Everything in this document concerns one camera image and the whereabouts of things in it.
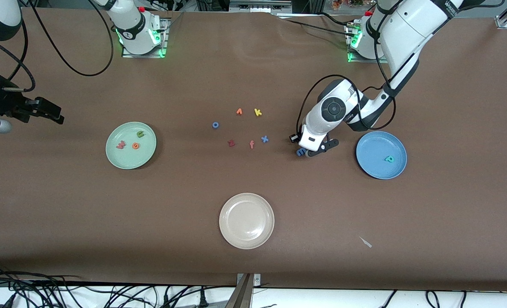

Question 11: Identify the metal table bracket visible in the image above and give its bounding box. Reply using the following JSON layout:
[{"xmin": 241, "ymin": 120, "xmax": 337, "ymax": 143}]
[{"xmin": 225, "ymin": 273, "xmax": 261, "ymax": 308}]

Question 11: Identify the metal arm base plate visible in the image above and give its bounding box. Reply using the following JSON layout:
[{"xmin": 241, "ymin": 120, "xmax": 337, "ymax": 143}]
[
  {"xmin": 122, "ymin": 17, "xmax": 169, "ymax": 58},
  {"xmin": 347, "ymin": 24, "xmax": 393, "ymax": 64}
]

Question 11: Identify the beige plate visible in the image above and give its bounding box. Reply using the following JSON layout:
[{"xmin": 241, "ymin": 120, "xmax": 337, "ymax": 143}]
[{"xmin": 219, "ymin": 193, "xmax": 275, "ymax": 250}]

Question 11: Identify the blue plate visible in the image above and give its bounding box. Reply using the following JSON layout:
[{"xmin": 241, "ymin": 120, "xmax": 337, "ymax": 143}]
[{"xmin": 356, "ymin": 131, "xmax": 407, "ymax": 180}]

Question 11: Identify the black table cable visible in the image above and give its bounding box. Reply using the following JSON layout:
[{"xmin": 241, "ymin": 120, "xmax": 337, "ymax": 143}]
[{"xmin": 275, "ymin": 12, "xmax": 359, "ymax": 39}]

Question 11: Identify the grey power strip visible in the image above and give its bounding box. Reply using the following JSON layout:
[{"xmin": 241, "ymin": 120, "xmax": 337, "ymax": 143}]
[{"xmin": 229, "ymin": 0, "xmax": 292, "ymax": 12}]

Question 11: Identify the green plate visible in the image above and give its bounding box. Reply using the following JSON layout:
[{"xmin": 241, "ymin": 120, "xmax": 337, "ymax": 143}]
[{"xmin": 106, "ymin": 122, "xmax": 157, "ymax": 170}]

